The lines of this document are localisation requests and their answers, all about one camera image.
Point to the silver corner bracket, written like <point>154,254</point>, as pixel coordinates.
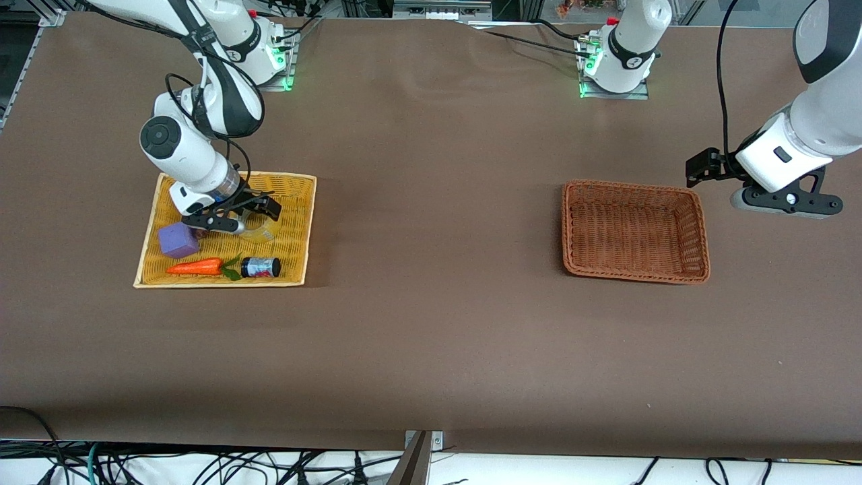
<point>438,441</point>

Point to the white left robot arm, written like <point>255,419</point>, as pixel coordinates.
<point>630,40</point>

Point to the orange toy carrot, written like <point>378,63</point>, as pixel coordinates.
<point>195,267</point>

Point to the grey background device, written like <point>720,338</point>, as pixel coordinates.
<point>438,10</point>

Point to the yellow woven tray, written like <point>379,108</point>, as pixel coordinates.
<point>289,236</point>

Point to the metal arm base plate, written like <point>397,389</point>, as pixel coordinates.
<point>613,96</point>
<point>286,74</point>

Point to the small black jar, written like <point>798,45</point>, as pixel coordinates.
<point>262,268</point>

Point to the clear yellowish tape roll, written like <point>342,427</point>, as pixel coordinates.
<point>259,232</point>

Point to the purple foam cube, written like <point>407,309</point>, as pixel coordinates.
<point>177,241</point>

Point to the dark metal leg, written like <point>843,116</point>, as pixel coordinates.
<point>411,468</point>

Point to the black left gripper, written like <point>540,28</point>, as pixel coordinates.
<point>725,165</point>

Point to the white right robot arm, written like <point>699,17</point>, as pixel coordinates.
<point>182,155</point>

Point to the brown woven basket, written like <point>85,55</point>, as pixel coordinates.
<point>633,236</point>

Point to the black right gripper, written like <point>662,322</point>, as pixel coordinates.
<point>246,199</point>

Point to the aluminium frame rail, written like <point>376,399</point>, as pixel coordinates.
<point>50,17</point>

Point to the orange background object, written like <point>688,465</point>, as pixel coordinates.
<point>569,7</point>

